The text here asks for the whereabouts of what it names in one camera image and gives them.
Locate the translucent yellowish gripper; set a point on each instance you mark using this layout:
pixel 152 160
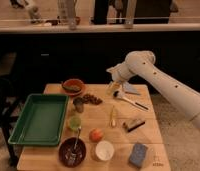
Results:
pixel 112 87

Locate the green pepper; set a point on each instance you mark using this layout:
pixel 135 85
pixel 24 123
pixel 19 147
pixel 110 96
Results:
pixel 71 88

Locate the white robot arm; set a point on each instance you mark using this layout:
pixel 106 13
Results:
pixel 141 63

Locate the green plastic tray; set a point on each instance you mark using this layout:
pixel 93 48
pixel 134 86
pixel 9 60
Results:
pixel 40 122

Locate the grey cloth piece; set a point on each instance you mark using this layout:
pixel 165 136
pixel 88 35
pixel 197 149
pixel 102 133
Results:
pixel 128 88

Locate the bunch of dark grapes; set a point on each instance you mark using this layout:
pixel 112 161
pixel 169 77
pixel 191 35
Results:
pixel 89 98

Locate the small metal cup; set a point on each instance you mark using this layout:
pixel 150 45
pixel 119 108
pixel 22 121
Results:
pixel 79 105

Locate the orange bowl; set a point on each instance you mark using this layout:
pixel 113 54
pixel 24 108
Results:
pixel 77 82

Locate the black wooden brush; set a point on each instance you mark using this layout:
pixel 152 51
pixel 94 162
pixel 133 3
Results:
pixel 131 124

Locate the orange peach fruit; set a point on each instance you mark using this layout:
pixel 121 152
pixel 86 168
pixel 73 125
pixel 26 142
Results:
pixel 96 135

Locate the green cup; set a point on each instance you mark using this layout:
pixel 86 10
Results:
pixel 74 123

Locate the white cup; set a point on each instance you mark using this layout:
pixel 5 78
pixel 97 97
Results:
pixel 104 150

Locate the blue sponge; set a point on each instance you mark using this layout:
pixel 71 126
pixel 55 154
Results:
pixel 138 154

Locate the dark red bowl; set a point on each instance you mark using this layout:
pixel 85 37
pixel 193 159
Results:
pixel 65 152

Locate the metal fork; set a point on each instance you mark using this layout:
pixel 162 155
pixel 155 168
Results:
pixel 73 152

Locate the dark chair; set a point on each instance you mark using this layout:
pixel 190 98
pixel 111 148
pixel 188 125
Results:
pixel 6 119

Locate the black handled spatula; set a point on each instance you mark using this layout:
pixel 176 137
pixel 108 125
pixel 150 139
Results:
pixel 121 95

